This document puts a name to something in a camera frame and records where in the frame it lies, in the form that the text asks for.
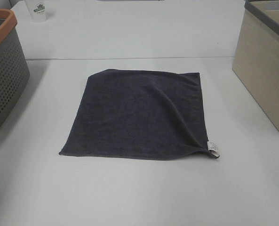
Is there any dark grey towel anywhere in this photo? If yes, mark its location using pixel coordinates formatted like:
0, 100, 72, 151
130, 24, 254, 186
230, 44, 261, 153
60, 69, 219, 161

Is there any grey perforated basket orange rim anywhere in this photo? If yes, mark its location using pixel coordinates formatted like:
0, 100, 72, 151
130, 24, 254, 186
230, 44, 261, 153
0, 8, 30, 127

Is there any white paper cup green logo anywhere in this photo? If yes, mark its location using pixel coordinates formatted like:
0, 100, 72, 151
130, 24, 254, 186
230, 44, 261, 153
25, 0, 47, 23

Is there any beige bin with grey rim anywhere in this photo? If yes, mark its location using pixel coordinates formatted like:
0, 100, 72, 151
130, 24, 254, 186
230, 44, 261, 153
232, 0, 279, 131

